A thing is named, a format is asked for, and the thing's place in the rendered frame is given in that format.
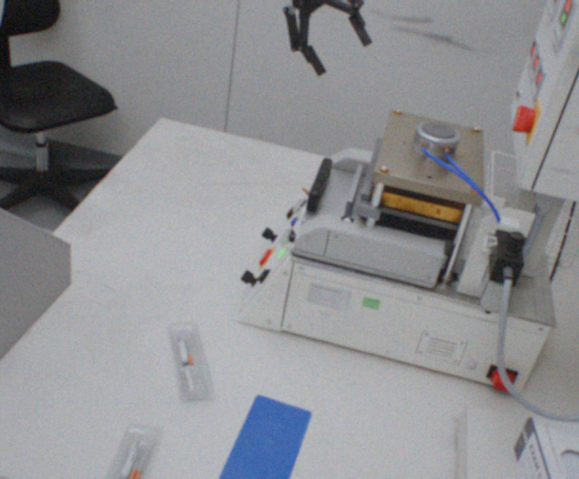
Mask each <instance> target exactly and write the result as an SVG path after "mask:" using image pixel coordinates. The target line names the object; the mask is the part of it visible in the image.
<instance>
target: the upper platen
mask: <svg viewBox="0 0 579 479"><path fill-rule="evenodd" d="M381 203H382V204H383V206H382V210H381V212H382V213H387V214H391V215H395V216H399V217H402V218H407V219H411V220H418V221H423V222H427V224H431V225H435V226H439V227H443V228H447V229H451V230H456V231H457V229H458V226H459V223H460V220H461V217H462V214H463V211H464V208H465V205H466V203H461V202H457V201H449V200H445V199H440V198H437V197H436V196H433V195H428V194H424V193H419V192H415V191H412V190H408V189H403V188H399V187H394V186H391V185H387V184H385V188H384V192H383V197H382V201H381Z"/></svg>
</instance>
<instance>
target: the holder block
mask: <svg viewBox="0 0 579 479"><path fill-rule="evenodd" d="M375 225H377V226H382V227H386V228H390V229H394V230H397V231H401V232H406V233H411V234H415V235H419V236H422V237H426V238H431V239H435V240H442V241H444V242H445V248H444V252H445V253H450V249H451V246H452V243H453V240H454V238H455V235H456V232H457V231H456V230H451V229H447V228H443V227H439V226H435V225H431V224H427V222H423V221H418V220H411V219H407V218H402V217H399V216H395V215H391V214H387V213H382V212H381V214H380V218H379V220H376V223H375Z"/></svg>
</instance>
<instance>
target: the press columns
mask: <svg viewBox="0 0 579 479"><path fill-rule="evenodd" d="M384 188H385V184H383V183H379V182H376V184H375V188H374V192H373V197H372V200H371V205H372V206H373V207H374V208H375V207H379V206H380V205H381V201H382V197H383V192H384ZM474 208H475V206H473V205H469V204H466V205H465V208H464V211H463V214H462V217H461V220H460V223H459V226H458V229H457V232H456V235H455V238H454V240H453V243H452V246H451V249H450V253H449V255H448V258H447V261H446V264H445V267H444V270H443V273H441V274H440V275H439V280H440V281H441V282H443V283H446V284H449V283H451V282H452V280H453V278H452V272H453V270H454V267H455V265H456V262H457V259H458V257H459V254H460V251H461V247H462V244H463V241H464V239H465V236H466V233H467V230H468V228H469V225H470V221H471V218H472V215H473V210H474ZM375 223H376V220H375V219H371V218H367V220H366V224H365V227H366V228H368V229H374V227H375Z"/></svg>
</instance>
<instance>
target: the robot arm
mask: <svg viewBox="0 0 579 479"><path fill-rule="evenodd" d="M291 1H292V4H291V5H289V6H286V7H284V8H283V9H282V11H283V13H284V15H285V17H286V24H287V29H288V36H289V43H290V49H291V51H292V52H296V51H300V52H301V53H302V54H303V56H304V58H305V60H306V61H307V63H311V65H312V68H313V70H314V71H315V73H316V74H317V76H318V77H319V76H320V75H323V74H325V73H326V72H327V71H326V69H325V67H324V64H323V63H322V62H321V61H320V59H319V58H318V56H317V54H316V52H315V51H314V49H313V47H312V46H308V34H309V19H310V16H311V13H313V12H315V11H316V10H317V9H318V8H322V7H323V6H324V5H326V6H329V7H331V8H333V9H336V10H340V11H342V12H346V13H348V14H351V15H350V16H349V17H348V19H349V20H350V23H351V25H352V27H353V28H354V30H355V32H356V34H357V36H358V38H359V40H360V42H361V43H362V45H363V47H364V48H365V47H367V46H369V45H371V43H373V40H371V38H370V37H369V35H368V33H367V31H366V30H365V28H364V27H366V24H365V21H364V19H363V18H362V16H361V14H360V12H359V10H360V9H361V7H362V6H363V5H364V2H363V1H362V0H345V1H347V2H348V3H349V4H347V3H345V2H341V1H339V0H291ZM350 4H351V5H350ZM3 7H4V0H0V24H1V18H2V14H3ZM296 9H297V10H299V27H298V19H297V15H296V11H297V10H296Z"/></svg>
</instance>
